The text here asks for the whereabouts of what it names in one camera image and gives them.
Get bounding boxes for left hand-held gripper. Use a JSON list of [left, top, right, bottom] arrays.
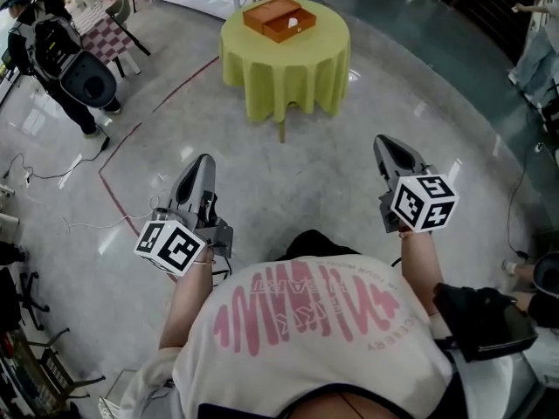
[[133, 153, 235, 278]]

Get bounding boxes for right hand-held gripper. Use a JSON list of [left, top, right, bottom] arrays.
[[373, 134, 460, 235]]

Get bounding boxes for orange wooden box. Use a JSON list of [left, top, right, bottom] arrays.
[[242, 0, 318, 45]]

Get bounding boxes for person's left forearm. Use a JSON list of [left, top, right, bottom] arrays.
[[158, 247, 216, 351]]

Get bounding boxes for person's right forearm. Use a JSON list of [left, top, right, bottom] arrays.
[[398, 228, 445, 319]]

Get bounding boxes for person's black shorts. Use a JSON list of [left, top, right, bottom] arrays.
[[284, 229, 362, 262]]

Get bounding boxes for round table green tablecloth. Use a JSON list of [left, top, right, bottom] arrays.
[[218, 0, 352, 124]]

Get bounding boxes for grey hard-shell pack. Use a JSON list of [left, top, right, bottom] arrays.
[[59, 52, 119, 109]]

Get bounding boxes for table with checked cloth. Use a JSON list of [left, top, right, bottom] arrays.
[[68, 3, 143, 78]]

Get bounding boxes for black bag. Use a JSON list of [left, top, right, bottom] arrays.
[[431, 282, 539, 363]]

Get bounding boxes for pale green chair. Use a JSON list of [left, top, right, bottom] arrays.
[[103, 0, 152, 57]]

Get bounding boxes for grey backpack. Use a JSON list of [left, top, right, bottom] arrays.
[[31, 13, 85, 83]]

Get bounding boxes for person's white printed shirt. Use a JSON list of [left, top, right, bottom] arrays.
[[118, 254, 455, 419]]

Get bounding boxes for black office chair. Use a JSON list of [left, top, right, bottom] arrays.
[[0, 241, 52, 332]]

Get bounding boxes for black metal rack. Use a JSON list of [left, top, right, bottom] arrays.
[[24, 326, 107, 400]]

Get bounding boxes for white cable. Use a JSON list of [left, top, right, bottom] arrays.
[[59, 194, 162, 235]]

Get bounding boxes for black cable with adapter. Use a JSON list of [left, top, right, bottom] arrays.
[[2, 134, 112, 181]]

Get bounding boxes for long black cable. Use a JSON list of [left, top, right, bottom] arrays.
[[505, 142, 545, 259]]

